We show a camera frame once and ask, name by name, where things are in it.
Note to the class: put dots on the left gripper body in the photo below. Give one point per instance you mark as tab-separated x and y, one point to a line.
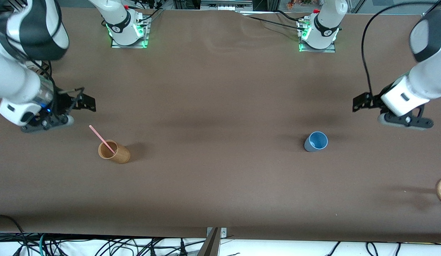
374	101

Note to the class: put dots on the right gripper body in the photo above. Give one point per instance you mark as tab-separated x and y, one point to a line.
65	102

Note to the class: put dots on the pink chopstick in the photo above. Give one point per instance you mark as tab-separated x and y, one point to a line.
99	137

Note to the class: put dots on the blue cup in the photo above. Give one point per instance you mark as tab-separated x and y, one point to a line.
315	142

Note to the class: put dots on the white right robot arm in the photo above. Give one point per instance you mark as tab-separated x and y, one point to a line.
25	39

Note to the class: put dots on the brown wooden cup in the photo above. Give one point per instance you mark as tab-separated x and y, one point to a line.
117	153

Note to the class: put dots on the grey electronics box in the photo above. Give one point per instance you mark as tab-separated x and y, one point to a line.
226	4

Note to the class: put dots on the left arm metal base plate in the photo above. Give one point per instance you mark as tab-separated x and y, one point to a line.
318	50

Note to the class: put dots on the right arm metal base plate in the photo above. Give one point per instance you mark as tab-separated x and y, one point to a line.
145	35

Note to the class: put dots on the metal table edge bracket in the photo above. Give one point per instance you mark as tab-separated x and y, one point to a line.
224	232

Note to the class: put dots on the dark camera stand pole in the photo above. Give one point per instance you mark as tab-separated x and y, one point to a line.
210	245

